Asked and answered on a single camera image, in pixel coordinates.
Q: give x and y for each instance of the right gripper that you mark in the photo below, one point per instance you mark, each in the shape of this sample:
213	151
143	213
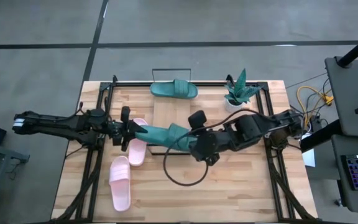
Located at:
205	146

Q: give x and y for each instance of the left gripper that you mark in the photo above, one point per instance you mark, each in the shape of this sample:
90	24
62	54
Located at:
124	130

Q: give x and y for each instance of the pink slide sandal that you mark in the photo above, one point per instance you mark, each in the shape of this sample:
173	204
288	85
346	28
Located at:
137	154
120	183

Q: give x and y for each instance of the green slide sandal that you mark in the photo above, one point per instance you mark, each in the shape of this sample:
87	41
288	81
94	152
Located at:
163	137
172	89

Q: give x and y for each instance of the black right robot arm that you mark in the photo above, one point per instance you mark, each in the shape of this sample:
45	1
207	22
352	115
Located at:
250	127

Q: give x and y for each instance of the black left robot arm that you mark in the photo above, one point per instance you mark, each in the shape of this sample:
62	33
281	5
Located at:
57	126

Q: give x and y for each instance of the green plant in white pot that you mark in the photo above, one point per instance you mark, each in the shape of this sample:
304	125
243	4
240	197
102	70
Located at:
238	93

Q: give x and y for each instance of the white paper sheet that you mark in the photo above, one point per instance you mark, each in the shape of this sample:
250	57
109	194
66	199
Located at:
309	157

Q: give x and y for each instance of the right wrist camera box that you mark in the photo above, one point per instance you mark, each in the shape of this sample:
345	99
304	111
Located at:
197	119

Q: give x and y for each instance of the black stand post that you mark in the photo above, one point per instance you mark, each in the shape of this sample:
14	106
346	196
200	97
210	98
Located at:
356	49

